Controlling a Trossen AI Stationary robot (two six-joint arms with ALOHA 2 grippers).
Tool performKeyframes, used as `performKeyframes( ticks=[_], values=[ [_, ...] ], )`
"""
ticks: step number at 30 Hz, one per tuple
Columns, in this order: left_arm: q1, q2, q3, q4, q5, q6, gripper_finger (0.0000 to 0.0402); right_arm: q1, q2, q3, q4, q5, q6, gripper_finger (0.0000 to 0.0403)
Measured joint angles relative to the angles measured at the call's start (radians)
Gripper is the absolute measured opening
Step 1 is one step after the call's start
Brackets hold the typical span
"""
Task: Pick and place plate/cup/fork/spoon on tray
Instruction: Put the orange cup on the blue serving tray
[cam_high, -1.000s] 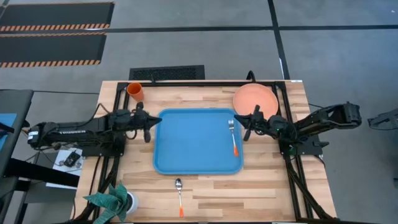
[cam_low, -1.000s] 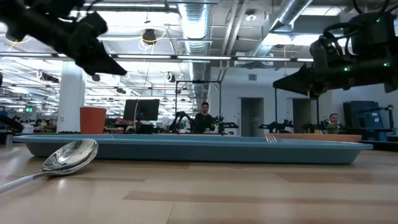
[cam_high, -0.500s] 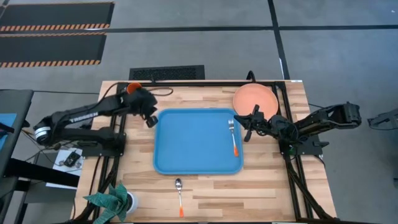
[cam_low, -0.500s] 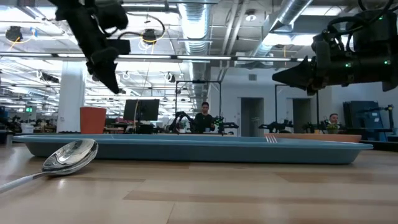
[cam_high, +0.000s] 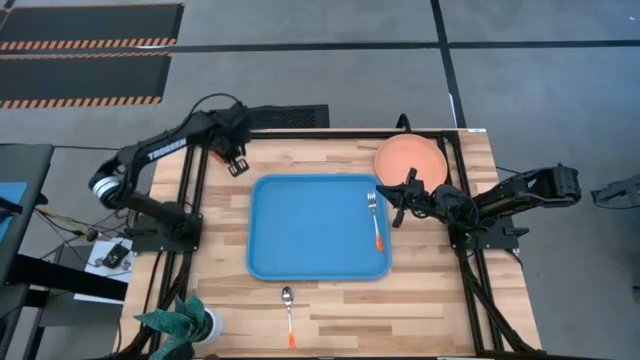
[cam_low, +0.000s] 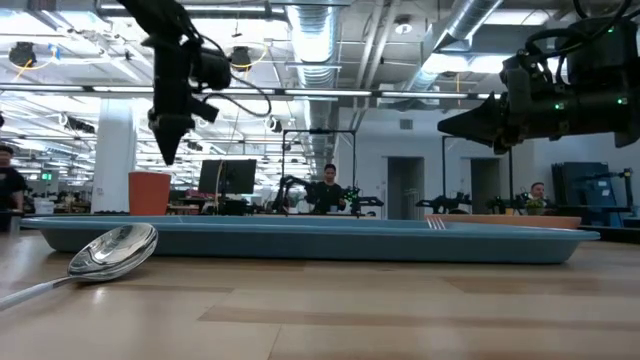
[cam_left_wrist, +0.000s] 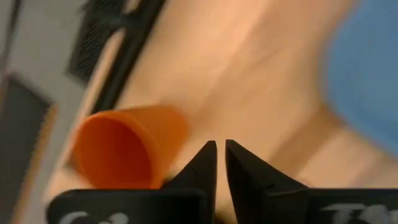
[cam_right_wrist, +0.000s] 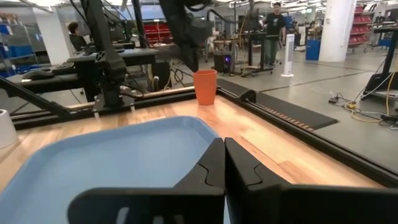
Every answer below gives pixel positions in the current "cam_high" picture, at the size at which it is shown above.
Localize black hazard-striped floor mat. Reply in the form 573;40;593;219
0;3;186;52
0;51;173;111

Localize black handheld controller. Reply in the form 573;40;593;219
101;241;132;270

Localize dark grey desk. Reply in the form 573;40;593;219
0;143;56;360

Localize metal spoon orange handle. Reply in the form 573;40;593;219
280;285;297;350

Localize metal fork orange handle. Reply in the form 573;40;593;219
367;192;385;253

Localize white paper sheet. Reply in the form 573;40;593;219
73;238;135;305

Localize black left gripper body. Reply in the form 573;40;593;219
212;102;251;160

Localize black machine part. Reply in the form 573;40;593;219
590;173;640;210

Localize blue plastic tray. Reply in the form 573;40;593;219
246;173;393;282

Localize loose floor cables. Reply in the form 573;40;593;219
32;202;132;246

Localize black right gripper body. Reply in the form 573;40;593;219
392;167;441;229

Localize black computer tower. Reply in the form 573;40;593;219
243;103;331;131

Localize orange round plate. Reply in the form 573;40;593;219
374;133;449;194

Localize green plant white pot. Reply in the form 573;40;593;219
133;293;224;360

